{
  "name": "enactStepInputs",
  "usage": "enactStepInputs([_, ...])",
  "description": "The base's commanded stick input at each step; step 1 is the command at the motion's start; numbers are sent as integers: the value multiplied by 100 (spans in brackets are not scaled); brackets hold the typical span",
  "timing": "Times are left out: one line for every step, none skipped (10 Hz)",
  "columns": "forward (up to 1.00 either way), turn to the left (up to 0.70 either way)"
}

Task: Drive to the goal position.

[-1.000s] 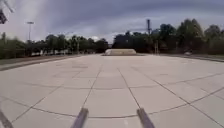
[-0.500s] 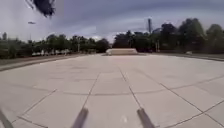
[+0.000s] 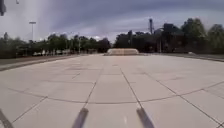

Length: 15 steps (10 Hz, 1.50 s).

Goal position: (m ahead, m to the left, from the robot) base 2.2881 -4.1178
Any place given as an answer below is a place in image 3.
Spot pale concrete slab plaza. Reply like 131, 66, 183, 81
0, 53, 224, 128

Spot tall mast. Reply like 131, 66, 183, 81
148, 18, 154, 36

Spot row of trees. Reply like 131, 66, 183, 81
0, 31, 112, 60

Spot robot's own part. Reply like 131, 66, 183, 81
71, 107, 90, 128
135, 106, 156, 128

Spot group of dark trees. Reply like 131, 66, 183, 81
113, 17, 224, 56

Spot dark ground strip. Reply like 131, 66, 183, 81
0, 54, 81, 72

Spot lamp pole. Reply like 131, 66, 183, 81
28, 20, 37, 44

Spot low pale stone wall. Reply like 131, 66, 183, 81
106, 48, 140, 56

